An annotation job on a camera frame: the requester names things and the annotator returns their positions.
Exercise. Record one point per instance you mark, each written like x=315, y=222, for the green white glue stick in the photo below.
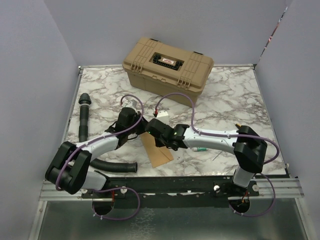
x=199, y=149

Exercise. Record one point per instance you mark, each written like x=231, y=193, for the brown kraft envelope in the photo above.
x=157, y=155

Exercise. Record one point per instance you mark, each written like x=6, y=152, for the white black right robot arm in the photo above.
x=247, y=146

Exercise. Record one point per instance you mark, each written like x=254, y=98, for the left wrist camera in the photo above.
x=131, y=104

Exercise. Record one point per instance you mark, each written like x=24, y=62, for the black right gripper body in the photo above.
x=160, y=143

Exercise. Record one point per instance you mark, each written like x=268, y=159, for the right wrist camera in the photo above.
x=163, y=116

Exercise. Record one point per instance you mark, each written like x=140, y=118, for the yellow black handled screwdriver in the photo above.
x=238, y=125

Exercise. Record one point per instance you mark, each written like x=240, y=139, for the black metal base rail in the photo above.
x=171, y=192

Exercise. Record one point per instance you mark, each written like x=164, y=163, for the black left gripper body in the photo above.
x=139, y=129

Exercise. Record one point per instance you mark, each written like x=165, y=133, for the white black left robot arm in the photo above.
x=69, y=169

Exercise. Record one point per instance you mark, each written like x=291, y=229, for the tan plastic toolbox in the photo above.
x=166, y=70

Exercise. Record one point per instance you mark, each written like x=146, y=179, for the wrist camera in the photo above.
x=131, y=104
x=163, y=116

